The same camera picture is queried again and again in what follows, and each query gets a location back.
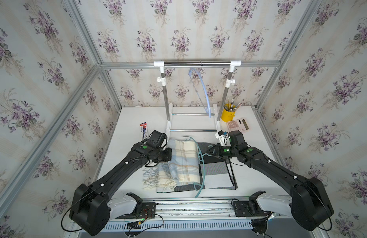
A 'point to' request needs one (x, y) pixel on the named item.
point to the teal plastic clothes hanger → (204, 163)
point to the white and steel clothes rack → (217, 113)
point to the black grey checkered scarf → (214, 173)
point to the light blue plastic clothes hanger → (199, 74)
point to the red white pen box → (144, 127)
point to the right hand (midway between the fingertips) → (208, 151)
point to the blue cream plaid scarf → (184, 168)
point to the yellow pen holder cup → (228, 113)
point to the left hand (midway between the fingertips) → (174, 158)
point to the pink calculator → (237, 124)
